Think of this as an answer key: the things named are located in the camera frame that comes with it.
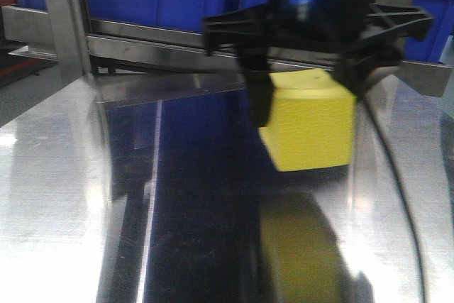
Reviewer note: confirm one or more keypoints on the stainless steel shelf frame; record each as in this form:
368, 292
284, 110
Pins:
66, 33

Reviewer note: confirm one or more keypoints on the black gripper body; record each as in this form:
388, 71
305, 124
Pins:
315, 25

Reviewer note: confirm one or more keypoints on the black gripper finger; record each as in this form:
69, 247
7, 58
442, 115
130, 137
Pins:
260, 88
362, 71

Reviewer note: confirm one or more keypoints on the yellow foam block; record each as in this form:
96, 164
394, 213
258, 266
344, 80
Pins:
311, 123

